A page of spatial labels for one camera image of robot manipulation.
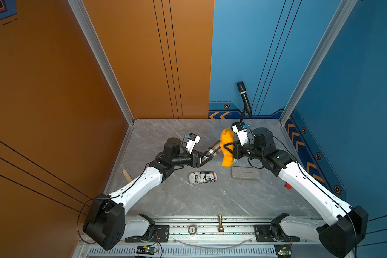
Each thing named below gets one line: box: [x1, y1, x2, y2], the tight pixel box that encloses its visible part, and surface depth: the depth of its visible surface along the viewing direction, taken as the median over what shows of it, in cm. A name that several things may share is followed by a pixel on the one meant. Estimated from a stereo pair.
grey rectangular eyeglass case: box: [231, 166, 261, 180], surface depth 91 cm
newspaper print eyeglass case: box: [189, 170, 218, 185], surface depth 90 cm
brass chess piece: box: [217, 213, 225, 233], surface depth 77 cm
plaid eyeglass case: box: [203, 139, 222, 157], surface depth 75 cm
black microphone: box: [237, 81, 253, 118], surface depth 100 cm
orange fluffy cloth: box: [220, 127, 235, 167], surface depth 72 cm
